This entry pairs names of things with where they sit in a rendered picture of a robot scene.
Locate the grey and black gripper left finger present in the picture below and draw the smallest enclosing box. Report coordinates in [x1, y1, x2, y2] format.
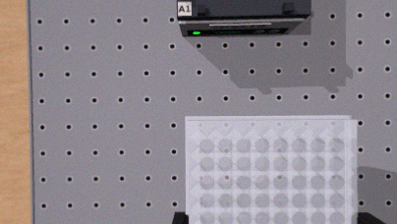
[172, 212, 189, 224]

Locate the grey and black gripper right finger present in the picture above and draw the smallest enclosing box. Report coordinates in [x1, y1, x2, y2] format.
[357, 212, 385, 224]

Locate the grey perforated base plate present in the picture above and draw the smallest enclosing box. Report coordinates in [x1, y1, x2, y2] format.
[26, 0, 397, 224]

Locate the white well plate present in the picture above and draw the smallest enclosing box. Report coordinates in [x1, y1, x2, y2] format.
[185, 115, 358, 224]

